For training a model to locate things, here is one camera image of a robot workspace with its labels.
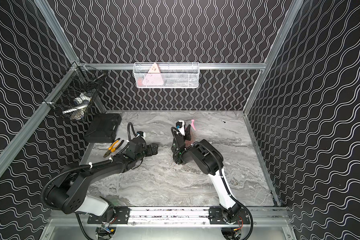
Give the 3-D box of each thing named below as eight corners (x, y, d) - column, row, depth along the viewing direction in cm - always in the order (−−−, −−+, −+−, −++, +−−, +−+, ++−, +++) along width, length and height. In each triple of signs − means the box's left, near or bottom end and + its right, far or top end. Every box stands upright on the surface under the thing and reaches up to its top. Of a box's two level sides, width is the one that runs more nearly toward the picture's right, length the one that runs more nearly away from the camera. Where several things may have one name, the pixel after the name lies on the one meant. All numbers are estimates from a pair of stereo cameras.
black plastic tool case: (86, 143, 104) (81, 138, 98) (98, 118, 119) (94, 112, 113) (113, 144, 104) (110, 138, 98) (122, 118, 119) (119, 112, 113)
